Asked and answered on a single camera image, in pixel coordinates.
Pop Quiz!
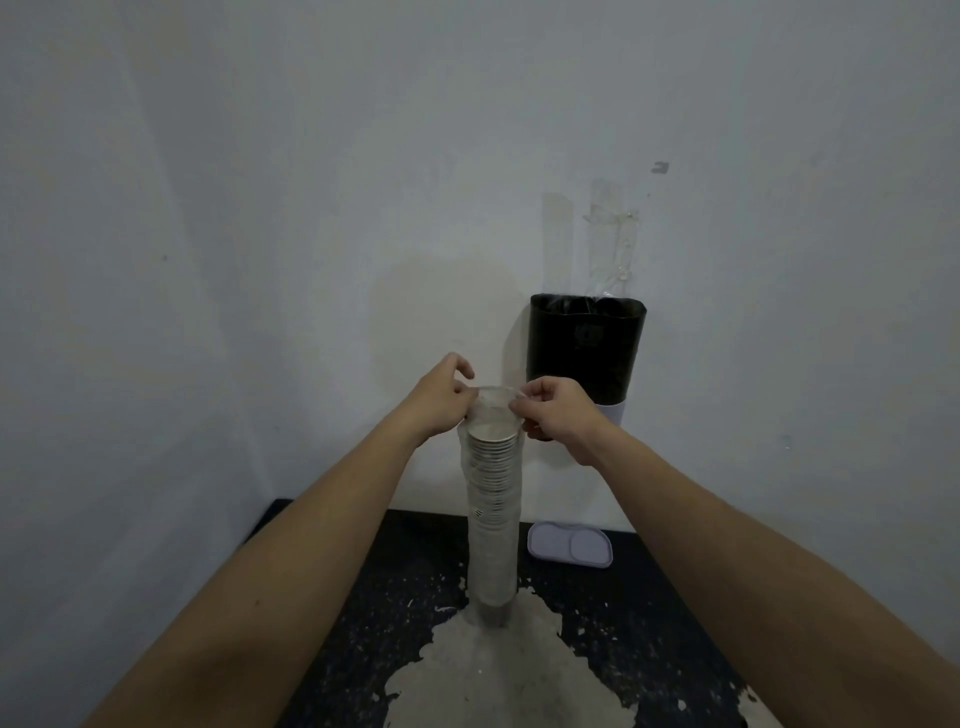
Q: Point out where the person's right hand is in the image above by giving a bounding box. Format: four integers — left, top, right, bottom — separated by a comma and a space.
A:
509, 376, 616, 468

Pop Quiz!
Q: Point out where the person's left hand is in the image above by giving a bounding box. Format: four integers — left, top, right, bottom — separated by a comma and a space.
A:
401, 352, 479, 440

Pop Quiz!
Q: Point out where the clear plastic sleeve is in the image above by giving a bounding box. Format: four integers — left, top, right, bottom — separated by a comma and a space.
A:
458, 384, 526, 631

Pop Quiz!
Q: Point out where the black wall cup dispenser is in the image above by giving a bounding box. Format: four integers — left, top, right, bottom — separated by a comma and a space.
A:
524, 292, 648, 430

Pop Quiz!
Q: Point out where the stack of black paper cups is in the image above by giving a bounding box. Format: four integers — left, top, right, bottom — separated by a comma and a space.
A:
464, 419, 524, 628

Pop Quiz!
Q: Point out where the white dispenser lid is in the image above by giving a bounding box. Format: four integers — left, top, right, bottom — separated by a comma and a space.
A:
526, 521, 615, 569

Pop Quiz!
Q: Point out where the person's right forearm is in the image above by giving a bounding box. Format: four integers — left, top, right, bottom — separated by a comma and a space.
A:
577, 434, 960, 728

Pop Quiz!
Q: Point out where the person's left forearm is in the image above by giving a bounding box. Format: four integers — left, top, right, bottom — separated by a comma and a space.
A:
82, 416, 444, 728

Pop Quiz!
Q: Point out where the clear crinkled tape strip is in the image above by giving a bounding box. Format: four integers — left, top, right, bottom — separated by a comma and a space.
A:
583, 178, 643, 298

